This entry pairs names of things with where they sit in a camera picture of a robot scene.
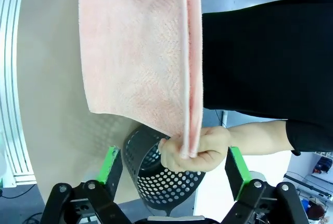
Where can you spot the person's left hand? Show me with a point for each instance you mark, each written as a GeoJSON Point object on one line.
{"type": "Point", "coordinates": [208, 153]}

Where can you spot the pink terry towel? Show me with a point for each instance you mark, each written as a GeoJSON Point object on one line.
{"type": "Point", "coordinates": [130, 52]}

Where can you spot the person in black t-shirt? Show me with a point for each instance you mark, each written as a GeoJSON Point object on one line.
{"type": "Point", "coordinates": [260, 65]}

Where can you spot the person's left forearm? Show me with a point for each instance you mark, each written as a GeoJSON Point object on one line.
{"type": "Point", "coordinates": [260, 137]}

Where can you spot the dark perforated laundry basket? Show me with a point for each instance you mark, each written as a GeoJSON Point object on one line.
{"type": "Point", "coordinates": [166, 190]}

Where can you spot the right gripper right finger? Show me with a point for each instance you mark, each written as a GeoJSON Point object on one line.
{"type": "Point", "coordinates": [239, 179]}

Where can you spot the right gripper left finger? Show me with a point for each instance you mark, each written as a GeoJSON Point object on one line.
{"type": "Point", "coordinates": [109, 182]}

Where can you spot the white aluminium frame rail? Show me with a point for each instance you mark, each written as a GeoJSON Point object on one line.
{"type": "Point", "coordinates": [13, 104]}

